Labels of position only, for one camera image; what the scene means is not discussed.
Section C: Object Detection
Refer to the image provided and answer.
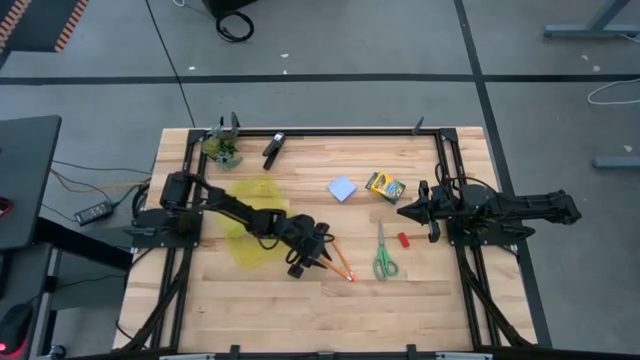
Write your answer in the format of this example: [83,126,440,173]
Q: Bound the white floor cable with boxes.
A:
[586,77,640,106]

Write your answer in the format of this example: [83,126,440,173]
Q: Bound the black aluminium rig frame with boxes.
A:
[114,126,541,360]

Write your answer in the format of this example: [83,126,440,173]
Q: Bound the pale blue sticky note pad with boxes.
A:
[326,174,359,204]

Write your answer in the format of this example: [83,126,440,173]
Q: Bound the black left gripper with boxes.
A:
[279,214,335,280]

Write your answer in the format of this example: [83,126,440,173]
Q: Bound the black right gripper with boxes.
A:
[397,179,452,245]

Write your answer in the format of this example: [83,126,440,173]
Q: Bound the grey table foot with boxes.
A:
[592,155,640,170]

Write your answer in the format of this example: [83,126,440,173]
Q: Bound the yellow green crayon box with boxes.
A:
[364,170,407,205]

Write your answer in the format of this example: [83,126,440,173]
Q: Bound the green handled scissors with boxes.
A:
[372,219,400,282]

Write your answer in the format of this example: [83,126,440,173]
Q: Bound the black power adapter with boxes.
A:
[73,200,114,226]

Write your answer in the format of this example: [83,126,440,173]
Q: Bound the grey table leg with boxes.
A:
[543,0,640,40]

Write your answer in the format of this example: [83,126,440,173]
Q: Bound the orange black striped mat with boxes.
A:
[0,0,90,54]

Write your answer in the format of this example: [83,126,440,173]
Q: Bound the yellow translucent pencil pouch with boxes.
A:
[219,174,294,271]

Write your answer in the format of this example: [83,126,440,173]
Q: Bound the black computer mouse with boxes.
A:
[0,302,34,359]

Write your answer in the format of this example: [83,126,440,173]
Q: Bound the black desk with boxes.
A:
[0,115,63,251]

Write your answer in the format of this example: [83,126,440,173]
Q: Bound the coiled black cable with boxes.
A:
[214,9,256,44]

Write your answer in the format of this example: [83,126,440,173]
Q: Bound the black stapler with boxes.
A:
[261,131,288,172]

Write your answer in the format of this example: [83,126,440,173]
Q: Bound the small artificial plant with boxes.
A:
[201,117,245,172]

